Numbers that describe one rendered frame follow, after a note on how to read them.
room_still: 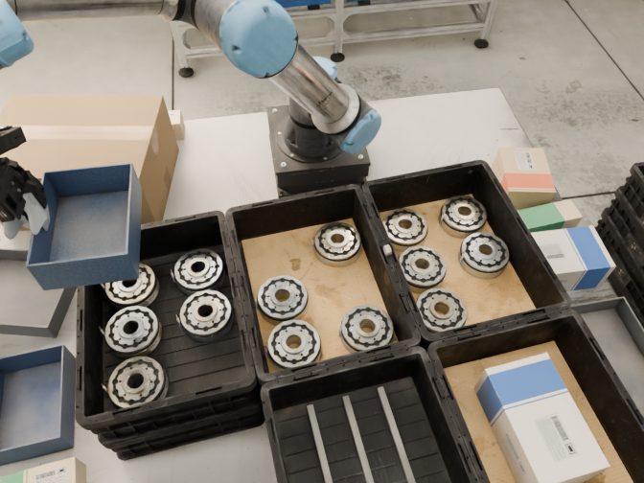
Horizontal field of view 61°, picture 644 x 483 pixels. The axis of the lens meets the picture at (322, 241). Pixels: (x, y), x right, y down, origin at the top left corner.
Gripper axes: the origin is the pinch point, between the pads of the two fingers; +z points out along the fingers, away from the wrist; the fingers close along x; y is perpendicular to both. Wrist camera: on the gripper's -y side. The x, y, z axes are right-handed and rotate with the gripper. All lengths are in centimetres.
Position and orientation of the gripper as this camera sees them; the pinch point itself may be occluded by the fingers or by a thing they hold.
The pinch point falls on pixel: (39, 221)
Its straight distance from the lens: 99.7
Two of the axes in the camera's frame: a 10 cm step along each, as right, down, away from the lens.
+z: 1.4, 5.7, 8.1
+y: 1.3, 8.0, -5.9
